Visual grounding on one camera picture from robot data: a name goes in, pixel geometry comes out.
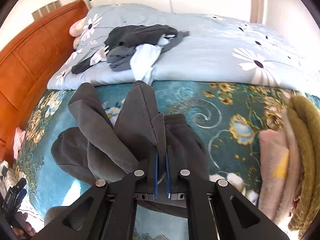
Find pink folded blanket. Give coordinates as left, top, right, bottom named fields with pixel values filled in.
left=258, top=109, right=304, bottom=227

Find pink floral pillow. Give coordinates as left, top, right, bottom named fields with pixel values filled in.
left=69, top=18, right=85, bottom=37

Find light blue floral quilt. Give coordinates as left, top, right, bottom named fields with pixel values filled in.
left=47, top=4, right=319, bottom=95

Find light blue shirt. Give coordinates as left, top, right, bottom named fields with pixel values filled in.
left=130, top=44, right=162, bottom=85

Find grey patterned bag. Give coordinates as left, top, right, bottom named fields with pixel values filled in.
left=0, top=161, right=17, bottom=198

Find pink knitted cloth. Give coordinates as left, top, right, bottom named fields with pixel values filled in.
left=12, top=127, right=26, bottom=160

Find person's left hand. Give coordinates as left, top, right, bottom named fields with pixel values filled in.
left=12, top=212, right=36, bottom=239

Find black white jacket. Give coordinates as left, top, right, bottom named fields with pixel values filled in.
left=71, top=24, right=190, bottom=74

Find orange wooden headboard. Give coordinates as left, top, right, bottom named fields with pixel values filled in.
left=0, top=0, right=88, bottom=165

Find dark grey sweatpants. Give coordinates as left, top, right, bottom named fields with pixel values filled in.
left=43, top=80, right=211, bottom=227

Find teal floral bed blanket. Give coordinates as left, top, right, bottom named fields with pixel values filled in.
left=14, top=81, right=292, bottom=217

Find grey garment on quilt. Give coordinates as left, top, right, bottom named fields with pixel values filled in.
left=107, top=46, right=136, bottom=72

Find olive green folded towel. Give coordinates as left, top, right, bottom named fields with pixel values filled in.
left=287, top=95, right=319, bottom=237

